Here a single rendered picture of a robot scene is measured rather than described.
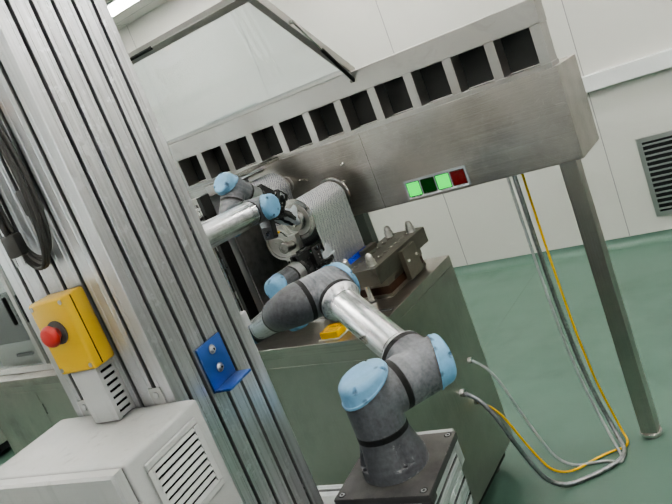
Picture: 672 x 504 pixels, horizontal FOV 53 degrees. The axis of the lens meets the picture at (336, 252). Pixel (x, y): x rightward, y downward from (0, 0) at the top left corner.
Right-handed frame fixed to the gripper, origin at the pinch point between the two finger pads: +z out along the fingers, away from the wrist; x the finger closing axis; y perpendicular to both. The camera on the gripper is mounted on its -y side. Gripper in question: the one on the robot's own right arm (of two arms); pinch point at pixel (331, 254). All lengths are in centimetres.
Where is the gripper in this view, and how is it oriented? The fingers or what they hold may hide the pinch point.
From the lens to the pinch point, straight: 241.2
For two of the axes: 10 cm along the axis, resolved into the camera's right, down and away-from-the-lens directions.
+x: -7.9, 1.7, 5.9
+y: -3.6, -9.1, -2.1
